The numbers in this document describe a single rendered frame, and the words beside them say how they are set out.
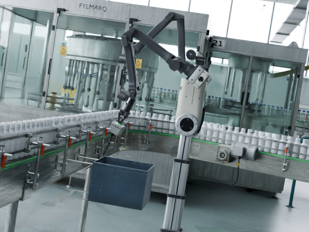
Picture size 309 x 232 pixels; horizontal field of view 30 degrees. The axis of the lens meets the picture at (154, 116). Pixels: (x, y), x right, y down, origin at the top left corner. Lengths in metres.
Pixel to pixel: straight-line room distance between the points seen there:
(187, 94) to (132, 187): 0.99
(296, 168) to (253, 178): 3.98
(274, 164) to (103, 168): 2.13
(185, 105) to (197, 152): 1.31
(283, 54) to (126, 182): 5.95
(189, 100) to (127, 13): 3.30
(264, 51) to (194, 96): 4.98
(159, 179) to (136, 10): 2.06
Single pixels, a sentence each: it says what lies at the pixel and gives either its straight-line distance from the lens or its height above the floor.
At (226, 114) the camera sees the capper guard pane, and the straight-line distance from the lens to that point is 8.84.
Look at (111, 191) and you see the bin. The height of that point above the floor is 0.80.
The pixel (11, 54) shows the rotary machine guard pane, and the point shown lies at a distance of 7.48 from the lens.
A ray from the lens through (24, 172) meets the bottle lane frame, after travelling 2.68.
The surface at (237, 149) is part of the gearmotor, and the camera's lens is 4.91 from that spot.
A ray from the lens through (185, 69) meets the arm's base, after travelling 3.80.
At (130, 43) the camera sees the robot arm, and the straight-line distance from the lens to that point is 3.91.
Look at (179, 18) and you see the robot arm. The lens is 4.29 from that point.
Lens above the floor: 1.42
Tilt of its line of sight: 3 degrees down
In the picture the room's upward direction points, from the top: 9 degrees clockwise
